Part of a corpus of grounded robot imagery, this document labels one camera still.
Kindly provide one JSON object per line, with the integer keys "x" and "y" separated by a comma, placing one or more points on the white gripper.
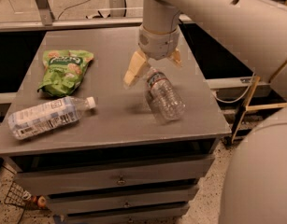
{"x": 158, "y": 45}

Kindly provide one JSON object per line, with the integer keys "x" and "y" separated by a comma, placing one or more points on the clear water bottle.
{"x": 165, "y": 103}

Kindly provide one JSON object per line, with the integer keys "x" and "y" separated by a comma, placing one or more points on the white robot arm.
{"x": 255, "y": 31}

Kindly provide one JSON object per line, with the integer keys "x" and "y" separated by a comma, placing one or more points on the white labelled plastic bottle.
{"x": 51, "y": 115}

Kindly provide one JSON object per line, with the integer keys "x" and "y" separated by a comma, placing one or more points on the green snack bag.
{"x": 64, "y": 71}

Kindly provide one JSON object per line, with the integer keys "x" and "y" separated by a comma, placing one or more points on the grey drawer cabinet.
{"x": 121, "y": 128}

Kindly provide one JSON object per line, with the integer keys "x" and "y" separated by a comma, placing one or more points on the top grey drawer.
{"x": 115, "y": 175}

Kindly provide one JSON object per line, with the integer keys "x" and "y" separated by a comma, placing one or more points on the grey drawer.
{"x": 130, "y": 215}
{"x": 122, "y": 200}
{"x": 115, "y": 175}

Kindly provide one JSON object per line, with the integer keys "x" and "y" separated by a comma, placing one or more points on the bottom grey drawer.
{"x": 130, "y": 215}

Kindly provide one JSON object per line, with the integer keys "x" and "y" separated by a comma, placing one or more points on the middle grey drawer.
{"x": 122, "y": 200}

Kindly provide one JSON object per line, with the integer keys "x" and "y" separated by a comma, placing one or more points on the yellow wooden frame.
{"x": 245, "y": 107}

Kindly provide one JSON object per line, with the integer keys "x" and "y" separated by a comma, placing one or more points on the metal railing frame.
{"x": 23, "y": 15}

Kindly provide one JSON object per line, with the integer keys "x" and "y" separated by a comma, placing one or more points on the wire basket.
{"x": 16, "y": 195}

